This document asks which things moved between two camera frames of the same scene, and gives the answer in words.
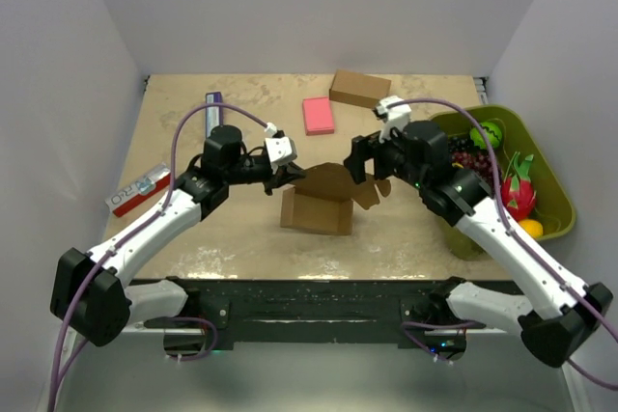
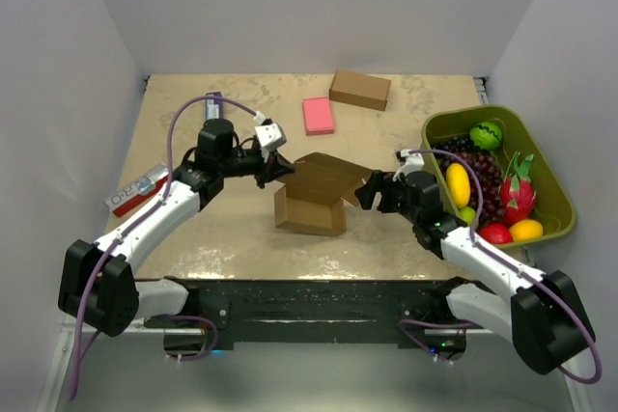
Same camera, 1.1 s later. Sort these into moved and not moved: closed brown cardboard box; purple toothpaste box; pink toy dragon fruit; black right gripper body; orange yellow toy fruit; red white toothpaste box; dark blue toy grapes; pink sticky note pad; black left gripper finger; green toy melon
Moved: black right gripper body; black left gripper finger
Not moved: pink sticky note pad; red white toothpaste box; purple toothpaste box; closed brown cardboard box; pink toy dragon fruit; dark blue toy grapes; orange yellow toy fruit; green toy melon
